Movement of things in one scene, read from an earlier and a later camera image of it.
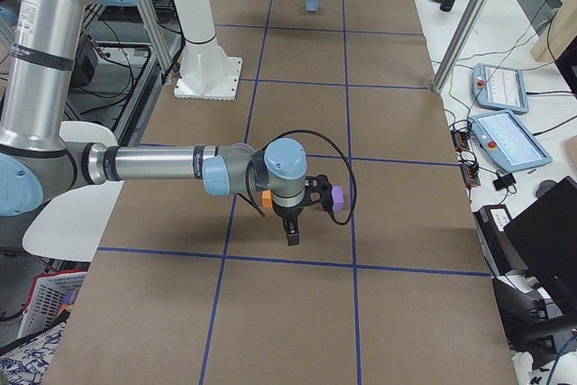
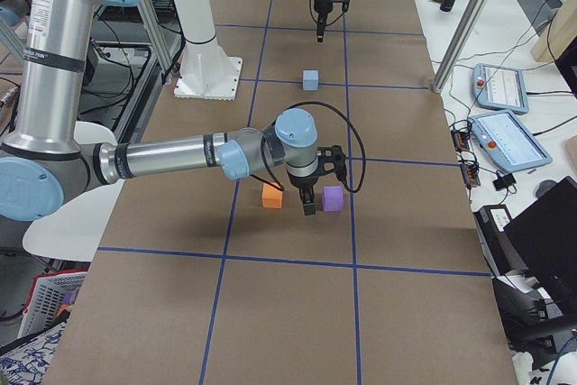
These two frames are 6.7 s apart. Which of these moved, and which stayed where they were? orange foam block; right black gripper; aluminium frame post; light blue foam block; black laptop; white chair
Moved: right black gripper; light blue foam block
Stayed: black laptop; orange foam block; aluminium frame post; white chair
